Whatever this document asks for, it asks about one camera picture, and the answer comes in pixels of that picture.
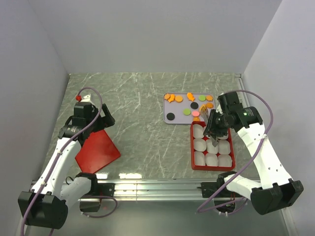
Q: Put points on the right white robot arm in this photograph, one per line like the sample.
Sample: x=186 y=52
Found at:
x=263 y=180

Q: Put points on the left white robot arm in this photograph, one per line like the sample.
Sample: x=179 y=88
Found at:
x=47 y=203

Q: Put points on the lavender plastic tray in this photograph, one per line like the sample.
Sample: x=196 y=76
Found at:
x=177 y=108

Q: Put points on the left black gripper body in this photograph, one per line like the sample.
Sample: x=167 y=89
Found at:
x=98 y=126

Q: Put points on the aluminium rail frame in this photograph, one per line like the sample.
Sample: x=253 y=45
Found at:
x=162 y=190

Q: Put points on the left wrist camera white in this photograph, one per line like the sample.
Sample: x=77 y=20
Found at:
x=86 y=98

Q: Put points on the orange fish cookie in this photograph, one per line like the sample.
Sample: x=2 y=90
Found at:
x=190 y=97
x=203 y=107
x=171 y=98

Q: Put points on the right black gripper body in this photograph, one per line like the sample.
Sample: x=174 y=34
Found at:
x=217 y=124

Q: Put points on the green round cookie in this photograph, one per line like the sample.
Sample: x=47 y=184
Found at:
x=202 y=98
x=187 y=112

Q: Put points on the orange flower cookie right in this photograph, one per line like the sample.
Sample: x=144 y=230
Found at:
x=209 y=98

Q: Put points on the red tin lid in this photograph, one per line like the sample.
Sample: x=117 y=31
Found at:
x=97 y=152

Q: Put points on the red cookie tin box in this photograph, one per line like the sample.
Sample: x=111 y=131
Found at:
x=207 y=157

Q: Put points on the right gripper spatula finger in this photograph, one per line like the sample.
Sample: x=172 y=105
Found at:
x=204 y=110
x=214 y=141

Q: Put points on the orange round cookie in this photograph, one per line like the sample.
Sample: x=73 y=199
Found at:
x=209 y=105
x=178 y=98

